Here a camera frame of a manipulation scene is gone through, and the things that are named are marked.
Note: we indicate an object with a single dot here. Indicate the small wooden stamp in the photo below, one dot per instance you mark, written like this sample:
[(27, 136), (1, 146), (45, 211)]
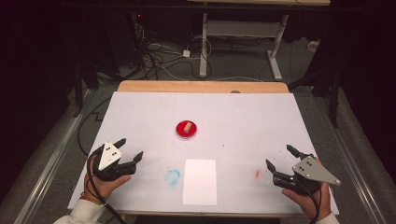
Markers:
[(187, 127)]

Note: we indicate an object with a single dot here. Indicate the red round plate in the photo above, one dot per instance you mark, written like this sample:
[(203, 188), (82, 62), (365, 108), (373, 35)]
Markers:
[(180, 130)]

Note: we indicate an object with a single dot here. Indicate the person's left hand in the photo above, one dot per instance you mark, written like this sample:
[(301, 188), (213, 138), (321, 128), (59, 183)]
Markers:
[(102, 188)]

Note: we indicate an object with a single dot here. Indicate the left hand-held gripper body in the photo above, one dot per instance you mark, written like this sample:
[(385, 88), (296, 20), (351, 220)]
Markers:
[(107, 157)]

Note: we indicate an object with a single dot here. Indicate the person's right hand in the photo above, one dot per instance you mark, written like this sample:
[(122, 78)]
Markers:
[(311, 205)]

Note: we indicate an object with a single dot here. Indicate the metal floor rail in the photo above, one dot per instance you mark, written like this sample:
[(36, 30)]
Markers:
[(53, 161), (355, 168)]

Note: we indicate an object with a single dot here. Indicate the white box on floor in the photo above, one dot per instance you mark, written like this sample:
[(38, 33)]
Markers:
[(313, 46)]

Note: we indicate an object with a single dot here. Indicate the white power adapter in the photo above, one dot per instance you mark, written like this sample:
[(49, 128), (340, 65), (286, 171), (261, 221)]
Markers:
[(186, 53)]

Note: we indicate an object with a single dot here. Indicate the white metal desk frame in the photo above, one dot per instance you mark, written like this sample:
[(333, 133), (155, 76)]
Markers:
[(243, 29)]

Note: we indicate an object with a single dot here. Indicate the black stand leg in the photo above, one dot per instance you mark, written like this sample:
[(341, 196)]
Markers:
[(77, 93)]

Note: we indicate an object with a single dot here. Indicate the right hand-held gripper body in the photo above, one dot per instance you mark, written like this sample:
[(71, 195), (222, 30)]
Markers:
[(314, 172)]

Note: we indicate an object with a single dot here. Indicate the large white board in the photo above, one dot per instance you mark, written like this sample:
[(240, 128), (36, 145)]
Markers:
[(236, 124)]

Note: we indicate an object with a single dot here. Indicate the white paper sheet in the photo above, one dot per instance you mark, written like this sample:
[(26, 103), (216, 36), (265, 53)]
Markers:
[(200, 183)]

